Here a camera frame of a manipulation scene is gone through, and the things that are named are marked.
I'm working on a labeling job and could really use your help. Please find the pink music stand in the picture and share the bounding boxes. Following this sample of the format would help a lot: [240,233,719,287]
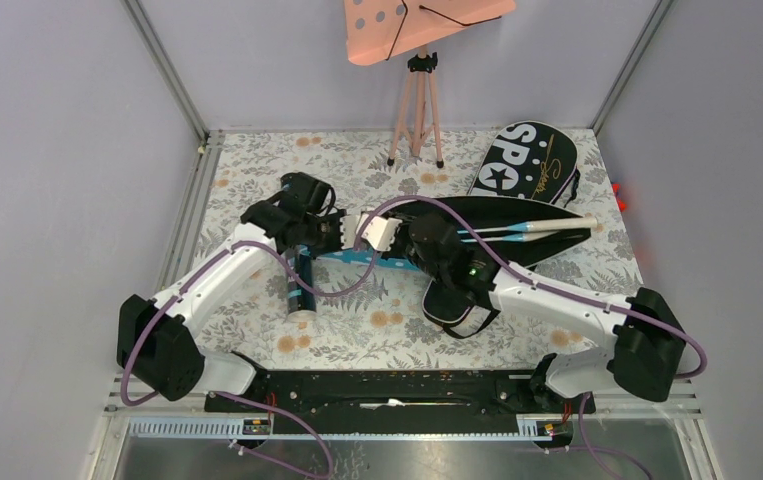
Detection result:
[343,0,516,169]

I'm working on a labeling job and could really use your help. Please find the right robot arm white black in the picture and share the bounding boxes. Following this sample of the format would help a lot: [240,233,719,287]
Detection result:
[362,212,690,412]

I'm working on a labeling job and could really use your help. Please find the black shuttlecock tube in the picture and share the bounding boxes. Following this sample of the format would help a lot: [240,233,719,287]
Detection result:
[280,173,319,324]

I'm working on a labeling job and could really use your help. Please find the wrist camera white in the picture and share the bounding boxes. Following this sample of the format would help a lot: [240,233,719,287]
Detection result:
[356,213,402,252]
[340,213,362,251]

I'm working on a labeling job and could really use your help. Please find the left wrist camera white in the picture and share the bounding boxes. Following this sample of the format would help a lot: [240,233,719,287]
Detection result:
[340,213,362,251]

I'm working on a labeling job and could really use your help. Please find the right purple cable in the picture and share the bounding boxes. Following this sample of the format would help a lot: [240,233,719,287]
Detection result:
[354,195,710,480]

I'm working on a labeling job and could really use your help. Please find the blue racket bag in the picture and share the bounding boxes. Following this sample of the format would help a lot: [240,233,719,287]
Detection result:
[301,195,593,339]

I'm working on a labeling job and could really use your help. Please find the black sport racket bag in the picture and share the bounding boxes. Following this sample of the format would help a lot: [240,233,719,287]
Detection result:
[467,121,580,206]

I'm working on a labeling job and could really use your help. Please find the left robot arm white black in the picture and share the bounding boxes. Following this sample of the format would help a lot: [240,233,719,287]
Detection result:
[117,172,360,411]

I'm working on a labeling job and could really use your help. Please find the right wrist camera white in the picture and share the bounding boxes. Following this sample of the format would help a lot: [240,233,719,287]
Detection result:
[356,213,402,252]

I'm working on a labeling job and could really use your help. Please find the floral table mat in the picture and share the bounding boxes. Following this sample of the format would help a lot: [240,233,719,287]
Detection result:
[194,129,642,370]

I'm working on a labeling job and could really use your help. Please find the blue racket white grip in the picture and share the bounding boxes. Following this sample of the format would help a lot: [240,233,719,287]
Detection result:
[473,217,598,234]

